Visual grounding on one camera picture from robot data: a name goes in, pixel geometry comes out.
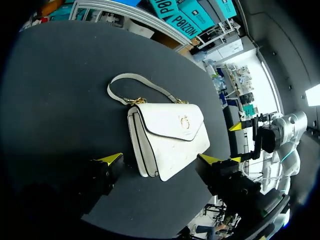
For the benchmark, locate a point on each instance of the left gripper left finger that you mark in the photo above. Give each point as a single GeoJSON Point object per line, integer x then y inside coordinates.
{"type": "Point", "coordinates": [110, 172]}

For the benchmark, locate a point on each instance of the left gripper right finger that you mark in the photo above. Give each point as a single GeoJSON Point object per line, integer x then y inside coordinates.
{"type": "Point", "coordinates": [225, 177]}

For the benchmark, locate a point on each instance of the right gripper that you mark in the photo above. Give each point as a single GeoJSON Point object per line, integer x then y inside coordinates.
{"type": "Point", "coordinates": [268, 138]}

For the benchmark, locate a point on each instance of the white leather handbag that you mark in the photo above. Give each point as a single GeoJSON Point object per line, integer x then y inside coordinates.
{"type": "Point", "coordinates": [170, 140]}

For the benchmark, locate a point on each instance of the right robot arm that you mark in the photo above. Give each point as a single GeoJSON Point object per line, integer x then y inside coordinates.
{"type": "Point", "coordinates": [292, 125]}

